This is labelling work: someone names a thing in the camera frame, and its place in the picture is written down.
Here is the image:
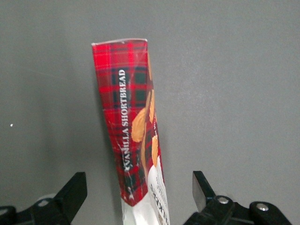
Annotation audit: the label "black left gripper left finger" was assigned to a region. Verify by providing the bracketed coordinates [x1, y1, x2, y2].
[0, 172, 88, 225]

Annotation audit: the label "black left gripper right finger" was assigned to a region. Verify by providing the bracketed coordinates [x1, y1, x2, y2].
[182, 170, 293, 225]

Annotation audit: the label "red tartan cookie box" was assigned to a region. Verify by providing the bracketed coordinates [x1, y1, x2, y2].
[90, 38, 170, 225]

